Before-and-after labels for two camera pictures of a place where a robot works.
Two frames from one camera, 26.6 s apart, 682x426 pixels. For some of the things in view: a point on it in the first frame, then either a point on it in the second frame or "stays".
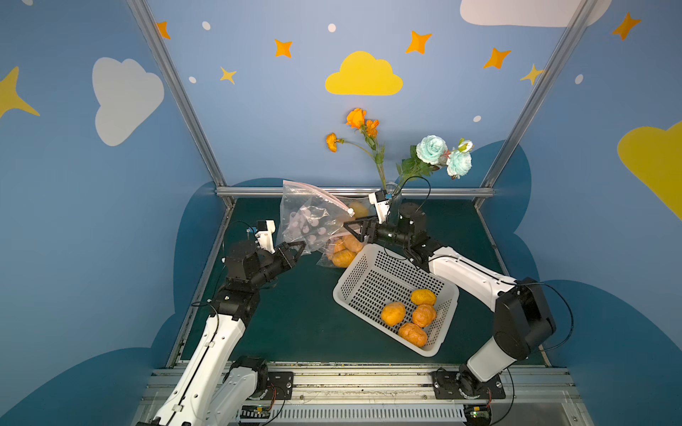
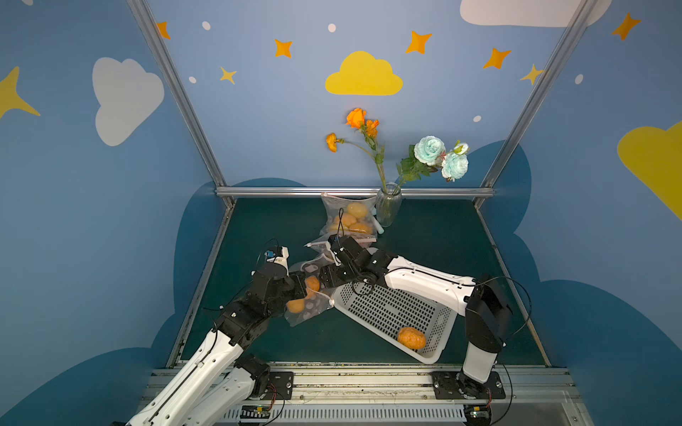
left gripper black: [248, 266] to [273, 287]
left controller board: [255, 412] stays
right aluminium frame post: [547, 80] stays
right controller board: [477, 414] stays
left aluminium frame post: [165, 61] stays
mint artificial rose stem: [431, 153] stays
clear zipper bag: [309, 216] to [317, 298]
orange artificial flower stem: [357, 120] stays
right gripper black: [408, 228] to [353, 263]
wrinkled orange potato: [424, 314] to [313, 287]
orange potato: [392, 313] to [296, 305]
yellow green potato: [360, 210] stays
